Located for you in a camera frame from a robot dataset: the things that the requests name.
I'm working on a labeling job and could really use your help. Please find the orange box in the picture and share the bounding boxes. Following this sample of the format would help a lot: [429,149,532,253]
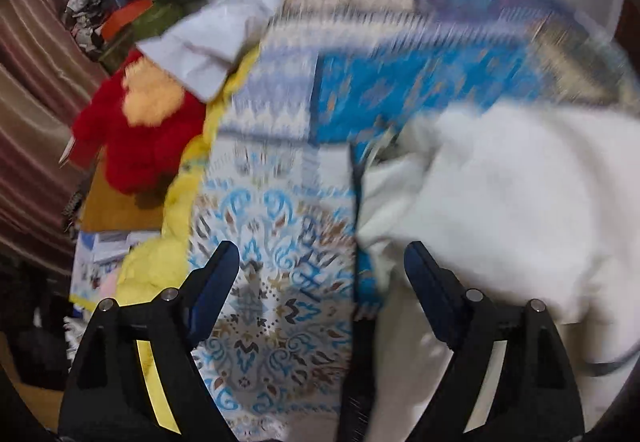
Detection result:
[100,0,154,44]

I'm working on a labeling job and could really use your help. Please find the striped brown curtain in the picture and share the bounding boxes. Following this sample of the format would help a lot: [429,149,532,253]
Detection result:
[0,0,112,275]

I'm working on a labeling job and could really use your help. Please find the white and beige jacket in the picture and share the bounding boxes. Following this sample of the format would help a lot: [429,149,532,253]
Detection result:
[340,102,640,442]

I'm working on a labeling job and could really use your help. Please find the yellow bed sheet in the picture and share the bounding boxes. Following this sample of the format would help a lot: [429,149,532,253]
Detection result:
[114,47,262,435]

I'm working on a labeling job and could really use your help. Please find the light blue shirt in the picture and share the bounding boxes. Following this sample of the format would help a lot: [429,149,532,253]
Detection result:
[136,0,351,101]

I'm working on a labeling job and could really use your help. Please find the blue patchwork blanket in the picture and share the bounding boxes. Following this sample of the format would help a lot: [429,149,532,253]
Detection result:
[187,0,640,442]

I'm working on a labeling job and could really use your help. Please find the green patterned storage box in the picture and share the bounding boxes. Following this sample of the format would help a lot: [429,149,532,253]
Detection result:
[97,0,194,74]

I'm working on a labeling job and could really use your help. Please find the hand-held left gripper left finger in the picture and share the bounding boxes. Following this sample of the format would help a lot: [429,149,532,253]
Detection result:
[57,240,241,442]

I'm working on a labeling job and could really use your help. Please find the red plush toy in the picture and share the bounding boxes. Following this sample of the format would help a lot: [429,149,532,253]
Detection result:
[71,49,209,196]

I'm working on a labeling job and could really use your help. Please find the brown cardboard box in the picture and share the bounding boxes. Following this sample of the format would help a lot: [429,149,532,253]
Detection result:
[79,161,167,234]

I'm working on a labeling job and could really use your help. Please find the printed paper sheets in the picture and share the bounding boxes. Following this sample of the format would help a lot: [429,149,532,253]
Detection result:
[69,229,137,315]

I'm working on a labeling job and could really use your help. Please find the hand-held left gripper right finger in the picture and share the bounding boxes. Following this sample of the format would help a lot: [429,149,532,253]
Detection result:
[404,241,586,442]

